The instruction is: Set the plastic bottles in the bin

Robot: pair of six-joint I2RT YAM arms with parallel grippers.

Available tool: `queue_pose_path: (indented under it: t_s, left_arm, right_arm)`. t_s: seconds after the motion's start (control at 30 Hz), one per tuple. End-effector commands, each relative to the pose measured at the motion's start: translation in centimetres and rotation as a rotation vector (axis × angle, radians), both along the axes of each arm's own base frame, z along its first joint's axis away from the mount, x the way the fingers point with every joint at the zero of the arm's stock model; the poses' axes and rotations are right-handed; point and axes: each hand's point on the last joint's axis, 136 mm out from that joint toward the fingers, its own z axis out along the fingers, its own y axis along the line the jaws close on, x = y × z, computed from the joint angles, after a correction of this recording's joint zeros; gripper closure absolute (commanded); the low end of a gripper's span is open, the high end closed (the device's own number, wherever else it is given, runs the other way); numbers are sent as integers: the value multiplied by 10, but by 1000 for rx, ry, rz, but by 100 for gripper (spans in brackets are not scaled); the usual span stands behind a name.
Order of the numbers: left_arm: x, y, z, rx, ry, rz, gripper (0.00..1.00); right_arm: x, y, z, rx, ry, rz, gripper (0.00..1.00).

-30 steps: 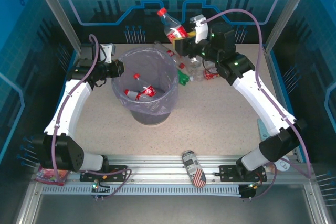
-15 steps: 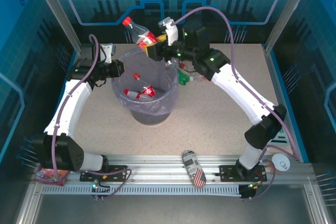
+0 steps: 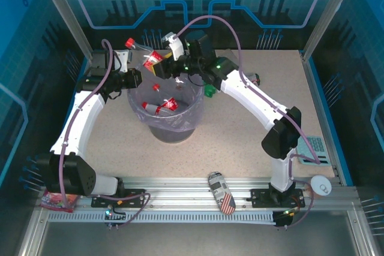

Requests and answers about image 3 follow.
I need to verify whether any green plastic bottle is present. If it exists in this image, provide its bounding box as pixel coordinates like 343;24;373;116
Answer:
203;83;217;98

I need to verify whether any translucent purple bin liner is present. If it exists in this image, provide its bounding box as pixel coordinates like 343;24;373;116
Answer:
126;58;205;133

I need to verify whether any black connector box with LED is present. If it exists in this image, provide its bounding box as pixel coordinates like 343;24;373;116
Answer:
273;207;296;230
103;204;127;230

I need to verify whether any stars and stripes can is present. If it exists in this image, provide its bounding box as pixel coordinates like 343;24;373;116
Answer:
207;171;237;216

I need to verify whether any red berry snack bag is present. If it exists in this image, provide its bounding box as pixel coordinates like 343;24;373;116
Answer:
40;189;80;213

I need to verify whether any teal calculator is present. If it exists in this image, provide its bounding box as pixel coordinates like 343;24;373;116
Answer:
295;135;331;166

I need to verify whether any white round puck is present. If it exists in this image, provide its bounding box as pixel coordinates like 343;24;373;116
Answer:
310;174;333;197

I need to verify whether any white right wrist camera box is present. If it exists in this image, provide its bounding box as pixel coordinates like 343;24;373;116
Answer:
161;32;184;61

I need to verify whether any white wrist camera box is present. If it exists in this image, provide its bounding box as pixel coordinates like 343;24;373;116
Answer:
115;49;133;73
161;32;184;61

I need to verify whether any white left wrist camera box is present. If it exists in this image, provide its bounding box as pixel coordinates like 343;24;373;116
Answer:
115;49;133;73

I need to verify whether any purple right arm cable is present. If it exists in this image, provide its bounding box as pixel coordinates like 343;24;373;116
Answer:
175;15;322;229

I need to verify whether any aluminium enclosure post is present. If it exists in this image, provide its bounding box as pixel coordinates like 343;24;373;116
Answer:
301;0;361;61
33;0;94;61

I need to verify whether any aluminium mounting rail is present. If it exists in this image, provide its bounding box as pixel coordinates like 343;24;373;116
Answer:
38;176;358;209

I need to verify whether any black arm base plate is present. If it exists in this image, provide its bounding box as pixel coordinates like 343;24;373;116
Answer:
91;188;147;209
250;188;304;209

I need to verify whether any slotted grey cable duct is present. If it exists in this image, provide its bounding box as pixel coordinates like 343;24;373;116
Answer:
46;210;277;224

